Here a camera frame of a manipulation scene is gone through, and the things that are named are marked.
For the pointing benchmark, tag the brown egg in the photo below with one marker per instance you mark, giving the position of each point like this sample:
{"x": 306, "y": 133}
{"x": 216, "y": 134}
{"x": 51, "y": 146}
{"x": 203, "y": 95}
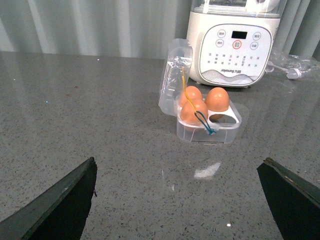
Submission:
{"x": 187, "y": 113}
{"x": 217, "y": 100}
{"x": 192, "y": 92}

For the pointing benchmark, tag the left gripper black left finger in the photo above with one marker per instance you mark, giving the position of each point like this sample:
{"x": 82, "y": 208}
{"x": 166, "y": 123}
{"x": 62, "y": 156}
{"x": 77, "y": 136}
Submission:
{"x": 59, "y": 213}

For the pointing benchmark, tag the white Joyoung soy milk maker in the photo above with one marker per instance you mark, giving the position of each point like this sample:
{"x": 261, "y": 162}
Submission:
{"x": 232, "y": 40}

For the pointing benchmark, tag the brown egg front left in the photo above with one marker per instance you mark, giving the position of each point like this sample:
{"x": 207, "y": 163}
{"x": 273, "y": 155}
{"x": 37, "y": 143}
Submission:
{"x": 187, "y": 113}

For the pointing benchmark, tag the brown egg back left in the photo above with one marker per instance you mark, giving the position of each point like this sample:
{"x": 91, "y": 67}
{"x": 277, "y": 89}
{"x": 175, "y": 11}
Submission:
{"x": 192, "y": 92}

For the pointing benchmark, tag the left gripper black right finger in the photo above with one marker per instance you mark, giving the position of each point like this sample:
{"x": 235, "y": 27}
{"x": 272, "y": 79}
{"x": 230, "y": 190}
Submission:
{"x": 293, "y": 201}

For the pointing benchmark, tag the brown egg back right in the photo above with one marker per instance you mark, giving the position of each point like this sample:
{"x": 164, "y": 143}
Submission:
{"x": 217, "y": 100}

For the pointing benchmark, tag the clear plastic egg box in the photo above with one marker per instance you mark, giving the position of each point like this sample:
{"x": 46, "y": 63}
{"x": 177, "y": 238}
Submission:
{"x": 211, "y": 118}

